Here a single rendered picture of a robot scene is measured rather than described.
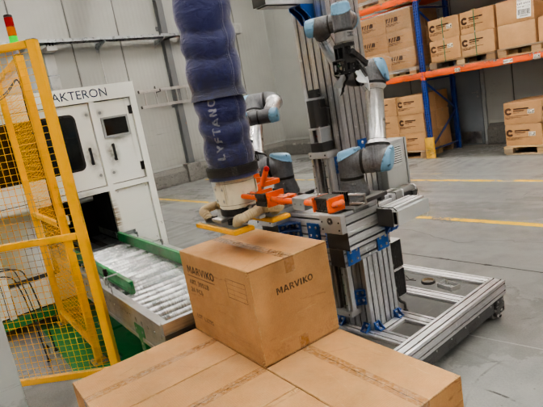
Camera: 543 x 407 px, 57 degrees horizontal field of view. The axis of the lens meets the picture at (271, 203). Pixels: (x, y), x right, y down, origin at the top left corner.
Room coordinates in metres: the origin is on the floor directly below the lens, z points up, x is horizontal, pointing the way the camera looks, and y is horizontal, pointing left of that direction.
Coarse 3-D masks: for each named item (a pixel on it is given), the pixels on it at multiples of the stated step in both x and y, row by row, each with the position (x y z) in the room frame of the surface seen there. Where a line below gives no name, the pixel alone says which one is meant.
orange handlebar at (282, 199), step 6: (258, 180) 2.45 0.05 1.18; (270, 180) 2.29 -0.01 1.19; (276, 180) 2.31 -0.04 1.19; (258, 186) 2.25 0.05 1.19; (264, 186) 2.27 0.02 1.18; (252, 192) 2.06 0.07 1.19; (246, 198) 2.02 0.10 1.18; (252, 198) 1.99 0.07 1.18; (270, 198) 1.88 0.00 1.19; (276, 198) 1.85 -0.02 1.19; (282, 198) 1.82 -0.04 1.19; (288, 198) 1.80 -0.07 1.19; (282, 204) 1.82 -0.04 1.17; (306, 204) 1.70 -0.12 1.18; (336, 204) 1.59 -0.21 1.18; (342, 204) 1.60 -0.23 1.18
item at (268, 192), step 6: (258, 192) 1.95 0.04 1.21; (264, 192) 1.96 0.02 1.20; (270, 192) 1.89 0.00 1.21; (276, 192) 1.91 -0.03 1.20; (282, 192) 1.92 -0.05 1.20; (258, 198) 1.93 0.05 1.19; (264, 198) 1.88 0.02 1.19; (258, 204) 1.92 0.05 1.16; (264, 204) 1.89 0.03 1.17; (270, 204) 1.88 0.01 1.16; (276, 204) 1.90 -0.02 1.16
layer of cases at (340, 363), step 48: (192, 336) 2.19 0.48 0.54; (336, 336) 1.94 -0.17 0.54; (96, 384) 1.89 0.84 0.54; (144, 384) 1.82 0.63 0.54; (192, 384) 1.76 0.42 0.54; (240, 384) 1.70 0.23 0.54; (288, 384) 1.64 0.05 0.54; (336, 384) 1.58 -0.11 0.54; (384, 384) 1.53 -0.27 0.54; (432, 384) 1.49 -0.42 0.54
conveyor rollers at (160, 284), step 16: (96, 256) 4.07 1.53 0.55; (112, 256) 3.97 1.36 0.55; (128, 256) 3.93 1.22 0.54; (144, 256) 3.82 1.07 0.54; (160, 256) 3.71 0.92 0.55; (128, 272) 3.47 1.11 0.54; (144, 272) 3.36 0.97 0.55; (160, 272) 3.32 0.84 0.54; (176, 272) 3.21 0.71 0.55; (144, 288) 3.06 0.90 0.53; (160, 288) 2.95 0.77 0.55; (176, 288) 2.90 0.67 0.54; (144, 304) 2.71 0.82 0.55; (160, 304) 2.66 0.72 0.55; (176, 304) 2.62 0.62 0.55
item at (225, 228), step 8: (216, 216) 2.14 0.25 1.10; (200, 224) 2.16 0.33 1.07; (208, 224) 2.13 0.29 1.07; (216, 224) 2.08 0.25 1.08; (224, 224) 2.05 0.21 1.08; (232, 224) 2.02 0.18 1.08; (248, 224) 2.00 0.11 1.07; (224, 232) 1.99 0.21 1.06; (232, 232) 1.94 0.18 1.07; (240, 232) 1.94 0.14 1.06
